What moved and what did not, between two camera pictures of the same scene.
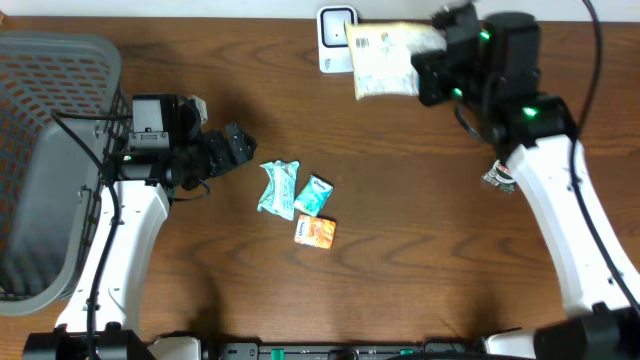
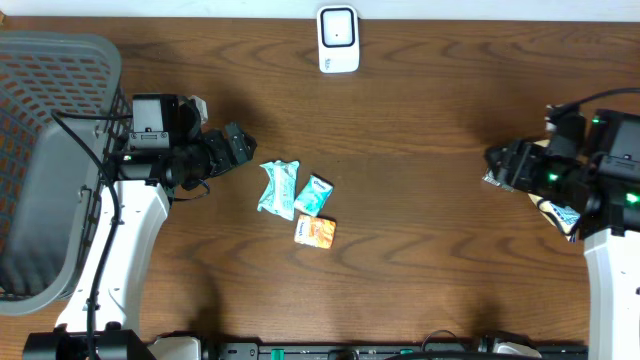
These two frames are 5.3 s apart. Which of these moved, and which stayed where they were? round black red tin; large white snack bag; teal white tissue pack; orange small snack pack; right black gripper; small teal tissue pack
Moved: right black gripper; large white snack bag
Stayed: teal white tissue pack; round black red tin; small teal tissue pack; orange small snack pack
